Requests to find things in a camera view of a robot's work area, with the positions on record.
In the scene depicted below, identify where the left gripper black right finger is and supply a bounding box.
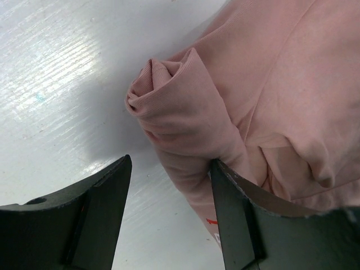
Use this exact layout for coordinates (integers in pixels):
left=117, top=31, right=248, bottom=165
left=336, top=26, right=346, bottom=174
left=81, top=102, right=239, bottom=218
left=210, top=160, right=359, bottom=269

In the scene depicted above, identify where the dusty pink t-shirt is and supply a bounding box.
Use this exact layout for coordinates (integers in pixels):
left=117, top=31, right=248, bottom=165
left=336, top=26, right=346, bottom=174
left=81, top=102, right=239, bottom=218
left=125, top=1, right=359, bottom=240

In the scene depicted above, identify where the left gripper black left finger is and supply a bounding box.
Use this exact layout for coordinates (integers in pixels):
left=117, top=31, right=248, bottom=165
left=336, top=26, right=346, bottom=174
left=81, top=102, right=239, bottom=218
left=1, top=155, right=132, bottom=269

